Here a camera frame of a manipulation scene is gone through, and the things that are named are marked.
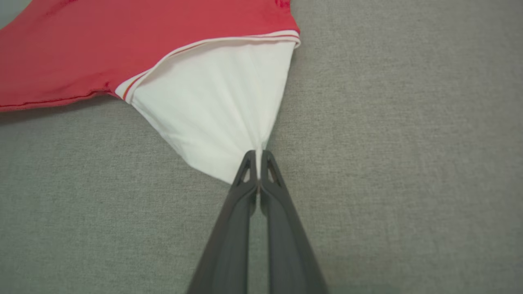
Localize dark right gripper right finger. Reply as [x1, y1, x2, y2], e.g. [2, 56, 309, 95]
[260, 150, 329, 294]

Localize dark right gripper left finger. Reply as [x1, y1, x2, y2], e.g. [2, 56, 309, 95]
[186, 150, 259, 294]

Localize red Bulls basketball jersey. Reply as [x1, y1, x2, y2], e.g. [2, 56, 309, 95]
[0, 0, 302, 185]

